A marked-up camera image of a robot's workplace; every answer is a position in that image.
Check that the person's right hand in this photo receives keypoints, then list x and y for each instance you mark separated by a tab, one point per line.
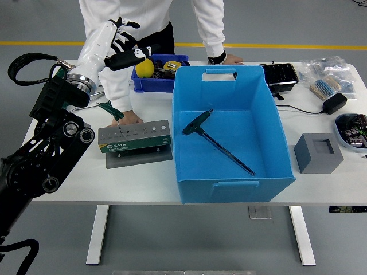
132	118

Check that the person's left hand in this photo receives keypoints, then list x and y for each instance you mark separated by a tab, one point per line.
232	60

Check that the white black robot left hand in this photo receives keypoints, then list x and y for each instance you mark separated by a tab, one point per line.
97	46

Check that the grey green hex key stand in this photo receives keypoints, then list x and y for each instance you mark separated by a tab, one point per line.
134	146

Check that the person's left forearm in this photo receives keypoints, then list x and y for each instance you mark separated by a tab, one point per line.
213	37

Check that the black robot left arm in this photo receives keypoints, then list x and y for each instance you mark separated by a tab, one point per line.
43	160

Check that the person's right forearm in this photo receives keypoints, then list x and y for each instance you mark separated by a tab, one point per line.
117	91

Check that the dark brown tool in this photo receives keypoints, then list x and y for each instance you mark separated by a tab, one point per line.
164	75

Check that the large blue folding box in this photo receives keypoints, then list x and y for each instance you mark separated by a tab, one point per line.
258	129

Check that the black wristwatch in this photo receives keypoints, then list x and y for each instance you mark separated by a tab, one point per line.
213	60

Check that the small blue plastic bin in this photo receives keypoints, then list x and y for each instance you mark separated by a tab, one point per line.
152	85

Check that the black plastic tray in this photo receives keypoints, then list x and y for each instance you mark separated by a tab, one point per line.
281	75

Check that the yellow black tape measure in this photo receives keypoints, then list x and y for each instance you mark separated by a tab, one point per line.
172	65

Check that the person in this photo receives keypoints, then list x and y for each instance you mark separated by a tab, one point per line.
160	14

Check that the clear plastic parts bag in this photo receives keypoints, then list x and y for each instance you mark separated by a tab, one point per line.
324	64
348	86

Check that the taped resistor strip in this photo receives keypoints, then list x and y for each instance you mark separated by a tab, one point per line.
324	86

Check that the black power adapter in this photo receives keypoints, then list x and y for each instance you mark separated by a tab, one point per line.
335	103

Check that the white table leg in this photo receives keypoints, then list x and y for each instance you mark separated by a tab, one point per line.
302	235
97	235

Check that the pale blue parts tray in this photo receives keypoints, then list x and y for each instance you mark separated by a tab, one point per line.
339	134

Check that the grey cube block with recess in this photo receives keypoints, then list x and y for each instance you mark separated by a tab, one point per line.
318	163

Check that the dark electronic components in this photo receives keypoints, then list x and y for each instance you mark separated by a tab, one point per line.
355	129

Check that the metal floor plate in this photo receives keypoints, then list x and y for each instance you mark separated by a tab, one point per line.
260	212

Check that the black table control panel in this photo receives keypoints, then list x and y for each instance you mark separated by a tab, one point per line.
348	209

